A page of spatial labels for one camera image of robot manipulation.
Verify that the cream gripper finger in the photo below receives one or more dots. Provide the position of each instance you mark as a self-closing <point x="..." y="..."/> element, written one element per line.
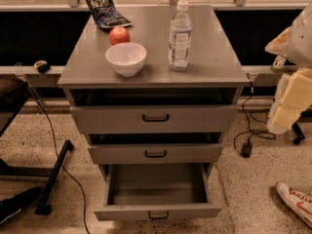
<point x="279" y="45"/>

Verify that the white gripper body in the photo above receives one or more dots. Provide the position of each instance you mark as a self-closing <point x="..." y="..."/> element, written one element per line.
<point x="301" y="40"/>

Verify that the grey bottom drawer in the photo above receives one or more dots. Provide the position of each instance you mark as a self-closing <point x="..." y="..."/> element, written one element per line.
<point x="156" y="191"/>

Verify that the grey drawer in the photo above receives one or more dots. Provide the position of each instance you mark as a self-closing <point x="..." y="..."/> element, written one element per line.
<point x="127" y="113"/>
<point x="156" y="191"/>
<point x="154" y="148"/>

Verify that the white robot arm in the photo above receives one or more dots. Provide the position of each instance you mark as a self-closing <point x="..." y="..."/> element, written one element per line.
<point x="300" y="40"/>

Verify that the grey drawer cabinet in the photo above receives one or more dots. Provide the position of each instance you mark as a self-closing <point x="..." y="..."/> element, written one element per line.
<point x="213" y="67"/>

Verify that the grey top drawer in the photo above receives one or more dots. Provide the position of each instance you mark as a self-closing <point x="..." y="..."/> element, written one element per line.
<point x="127" y="113"/>

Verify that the grey middle drawer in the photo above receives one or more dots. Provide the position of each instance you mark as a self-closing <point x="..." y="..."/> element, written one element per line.
<point x="154" y="148"/>

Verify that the small green-label bottle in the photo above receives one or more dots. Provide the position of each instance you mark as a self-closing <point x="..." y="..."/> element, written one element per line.
<point x="278" y="64"/>

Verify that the black wheeled stand right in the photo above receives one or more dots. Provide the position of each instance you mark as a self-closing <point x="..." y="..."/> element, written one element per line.
<point x="299" y="136"/>

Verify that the clear plastic water bottle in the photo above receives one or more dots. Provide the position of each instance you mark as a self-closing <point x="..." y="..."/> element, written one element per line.
<point x="180" y="37"/>

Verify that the white red sneaker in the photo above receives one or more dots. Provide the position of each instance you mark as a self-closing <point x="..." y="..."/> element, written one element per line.
<point x="300" y="202"/>

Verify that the white bowl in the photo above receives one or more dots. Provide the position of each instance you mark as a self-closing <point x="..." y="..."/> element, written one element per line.
<point x="127" y="59"/>

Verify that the red apple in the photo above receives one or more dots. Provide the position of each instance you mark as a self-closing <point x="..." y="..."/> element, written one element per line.
<point x="119" y="34"/>

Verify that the dark blue chip bag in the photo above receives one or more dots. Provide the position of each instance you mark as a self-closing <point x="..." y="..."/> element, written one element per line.
<point x="106" y="15"/>

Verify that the black tape measure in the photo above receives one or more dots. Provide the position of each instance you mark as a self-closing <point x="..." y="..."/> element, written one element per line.
<point x="42" y="66"/>

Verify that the black stand leg left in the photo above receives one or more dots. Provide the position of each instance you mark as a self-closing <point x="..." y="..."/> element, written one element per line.
<point x="42" y="207"/>

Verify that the black shoe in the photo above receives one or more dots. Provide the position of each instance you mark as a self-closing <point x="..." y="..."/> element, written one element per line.
<point x="12" y="206"/>

